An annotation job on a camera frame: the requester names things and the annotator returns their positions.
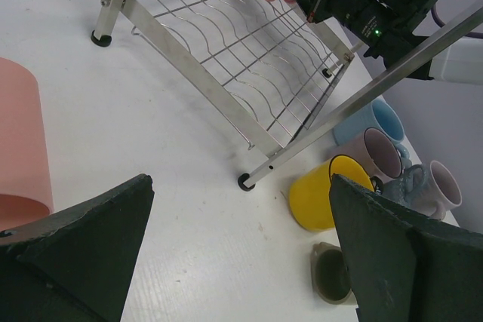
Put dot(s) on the stainless steel dish rack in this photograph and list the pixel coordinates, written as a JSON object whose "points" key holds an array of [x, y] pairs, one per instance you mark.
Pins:
{"points": [[263, 67]]}

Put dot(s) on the blue-grey speckled jug mug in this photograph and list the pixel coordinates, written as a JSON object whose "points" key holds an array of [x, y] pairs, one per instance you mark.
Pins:
{"points": [[408, 187]]}

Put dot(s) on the yellow enamel mug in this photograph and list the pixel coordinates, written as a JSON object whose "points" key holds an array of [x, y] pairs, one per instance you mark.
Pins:
{"points": [[309, 200]]}

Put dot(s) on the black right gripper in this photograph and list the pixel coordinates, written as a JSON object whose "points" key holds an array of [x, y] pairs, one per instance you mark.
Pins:
{"points": [[385, 26]]}

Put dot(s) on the lilac mug near rack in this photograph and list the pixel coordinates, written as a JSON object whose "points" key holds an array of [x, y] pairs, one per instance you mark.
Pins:
{"points": [[375, 152]]}

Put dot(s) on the tall pink cup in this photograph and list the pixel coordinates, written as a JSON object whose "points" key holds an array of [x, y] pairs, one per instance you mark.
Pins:
{"points": [[26, 194]]}

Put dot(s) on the lilac mug far right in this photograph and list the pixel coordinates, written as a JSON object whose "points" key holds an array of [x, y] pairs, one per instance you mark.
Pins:
{"points": [[437, 191]]}

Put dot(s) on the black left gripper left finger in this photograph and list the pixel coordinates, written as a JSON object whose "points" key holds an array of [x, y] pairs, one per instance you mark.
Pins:
{"points": [[76, 264]]}

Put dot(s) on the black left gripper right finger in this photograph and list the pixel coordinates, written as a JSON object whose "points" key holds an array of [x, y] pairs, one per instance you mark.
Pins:
{"points": [[402, 265]]}

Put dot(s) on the small grey-green cup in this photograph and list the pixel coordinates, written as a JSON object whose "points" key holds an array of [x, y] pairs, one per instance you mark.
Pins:
{"points": [[329, 275]]}

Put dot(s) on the light blue ribbed mug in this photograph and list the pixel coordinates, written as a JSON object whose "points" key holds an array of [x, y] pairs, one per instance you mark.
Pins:
{"points": [[377, 114]]}

